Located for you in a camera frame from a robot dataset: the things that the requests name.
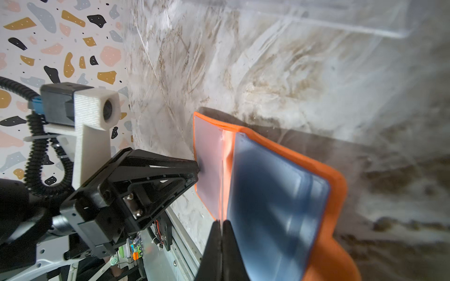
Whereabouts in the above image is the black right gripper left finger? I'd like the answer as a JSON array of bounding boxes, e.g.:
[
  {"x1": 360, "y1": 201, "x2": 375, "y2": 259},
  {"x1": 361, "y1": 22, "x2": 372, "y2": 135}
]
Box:
[{"x1": 195, "y1": 221, "x2": 222, "y2": 281}]

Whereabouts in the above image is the green circuit board left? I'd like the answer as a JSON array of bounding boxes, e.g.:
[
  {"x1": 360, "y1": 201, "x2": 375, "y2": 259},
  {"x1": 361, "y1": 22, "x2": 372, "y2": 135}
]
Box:
[{"x1": 117, "y1": 234, "x2": 143, "y2": 269}]

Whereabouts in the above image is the orange card holder wallet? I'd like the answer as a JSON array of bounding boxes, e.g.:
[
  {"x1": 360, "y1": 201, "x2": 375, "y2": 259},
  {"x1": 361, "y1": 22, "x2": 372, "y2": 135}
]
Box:
[{"x1": 193, "y1": 113, "x2": 361, "y2": 281}]

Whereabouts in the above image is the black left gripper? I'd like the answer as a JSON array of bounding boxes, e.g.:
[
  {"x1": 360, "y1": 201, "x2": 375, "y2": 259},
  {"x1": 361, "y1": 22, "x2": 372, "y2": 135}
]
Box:
[{"x1": 60, "y1": 148, "x2": 199, "y2": 258}]

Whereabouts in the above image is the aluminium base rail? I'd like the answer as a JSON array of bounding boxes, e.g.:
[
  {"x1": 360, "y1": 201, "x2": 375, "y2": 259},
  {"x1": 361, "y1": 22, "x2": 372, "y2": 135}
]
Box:
[{"x1": 141, "y1": 208, "x2": 202, "y2": 281}]

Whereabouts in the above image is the clear acrylic card stand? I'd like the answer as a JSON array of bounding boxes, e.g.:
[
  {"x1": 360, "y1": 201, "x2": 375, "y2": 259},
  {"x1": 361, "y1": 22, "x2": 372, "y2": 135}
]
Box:
[{"x1": 195, "y1": 1, "x2": 413, "y2": 38}]

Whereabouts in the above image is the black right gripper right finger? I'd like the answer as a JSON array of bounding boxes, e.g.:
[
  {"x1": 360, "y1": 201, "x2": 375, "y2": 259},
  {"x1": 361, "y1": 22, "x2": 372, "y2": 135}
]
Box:
[{"x1": 222, "y1": 220, "x2": 250, "y2": 281}]

